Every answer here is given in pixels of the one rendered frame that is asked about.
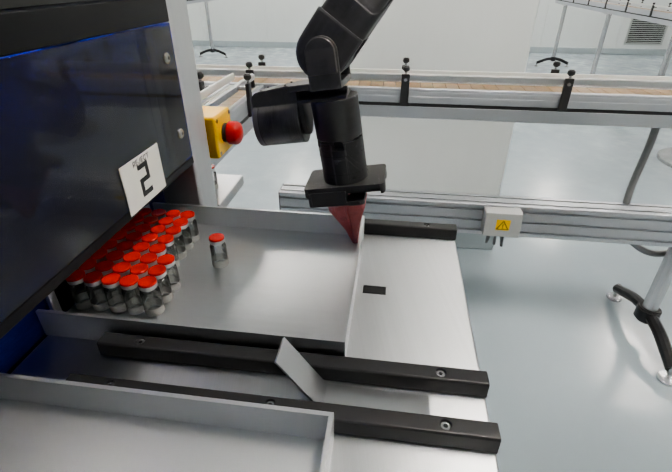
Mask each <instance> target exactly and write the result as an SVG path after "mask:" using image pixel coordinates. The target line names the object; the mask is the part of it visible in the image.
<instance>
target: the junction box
mask: <svg viewBox="0 0 672 472"><path fill-rule="evenodd" d="M523 217H524V214H523V212H522V210H521V209H520V208H506V207H490V206H485V207H484V211H483V216H482V221H481V227H480V229H481V232H482V235H484V236H499V237H514V238H518V237H519V233H520V229H521V225H522V221H523Z"/></svg>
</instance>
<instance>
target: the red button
mask: <svg viewBox="0 0 672 472"><path fill-rule="evenodd" d="M243 134H244V133H243V127H242V125H241V123H240V122H238V121H229V122H228V123H227V125H226V130H225V135H226V140H227V142H228V143H229V144H232V145H238V144H240V143H241V142H242V139H243Z"/></svg>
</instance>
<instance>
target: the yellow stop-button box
mask: <svg viewBox="0 0 672 472"><path fill-rule="evenodd" d="M202 107H203V114H204V120H205V127H206V133H207V140H208V146H209V153H210V158H215V159H219V158H221V157H222V155H223V154H224V153H225V152H226V151H227V150H228V149H229V148H230V147H231V146H232V144H229V143H228V142H227V140H226V135H225V130H226V125H227V123H228V122H229V121H231V120H230V111H229V108H228V107H219V106H202Z"/></svg>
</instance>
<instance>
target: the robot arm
mask: <svg viewBox="0 0 672 472"><path fill-rule="evenodd" d="M392 2H393V0H325V1H324V3H323V5H322V6H318V8H317V9H316V11H315V13H314V14H313V16H312V18H311V19H310V21H309V22H308V24H307V26H306V27H305V29H304V31H303V32H302V34H301V36H300V37H299V39H298V42H297V46H296V57H297V61H298V64H299V66H300V68H301V69H302V70H303V72H304V73H305V74H306V75H308V79H307V80H299V81H296V82H293V81H291V82H290V83H287V84H282V85H278V86H273V87H269V86H268V87H267V88H265V89H263V90H260V91H259V92H257V93H255V94H253V96H252V98H251V102H252V107H253V110H252V121H253V128H254V132H255V135H256V138H257V140H258V142H259V143H260V144H261V145H262V146H271V145H281V144H292V143H302V142H308V141H309V139H310V135H311V134H312V132H313V127H314V125H315V130H316V136H317V141H318V147H319V152H320V158H321V164H322V169H320V170H314V171H312V173H311V175H310V177H309V179H308V181H307V183H306V185H305V188H304V191H305V196H306V198H307V199H308V200H309V205H310V207H311V208H318V207H328V208H329V211H330V213H331V214H332V215H333V216H334V217H335V218H336V219H337V221H338V222H339V223H340V224H341V225H342V226H343V227H344V229H345V230H346V232H347V233H348V235H349V237H350V239H351V241H352V242H353V243H354V244H355V243H358V238H359V229H360V221H361V218H362V215H363V212H364V209H365V204H366V198H367V192H373V191H381V193H384V192H385V191H386V183H385V179H386V178H387V170H386V164H375V165H367V163H366V155H365V147H364V139H363V132H362V123H361V116H360V108H359V100H358V92H357V91H353V90H351V88H348V85H346V86H344V85H345V84H346V83H347V82H348V81H349V80H351V79H352V78H351V69H350V65H351V63H352V62H353V60H354V59H355V58H356V56H357V55H358V53H359V52H360V50H361V49H362V47H363V46H364V45H365V43H366V42H367V40H368V39H369V36H370V34H371V33H372V31H373V30H374V29H375V27H376V26H377V24H378V23H379V21H380V20H381V18H382V17H383V16H384V14H385V13H386V11H387V10H388V8H389V6H390V5H391V3H392ZM313 119H314V122H313Z"/></svg>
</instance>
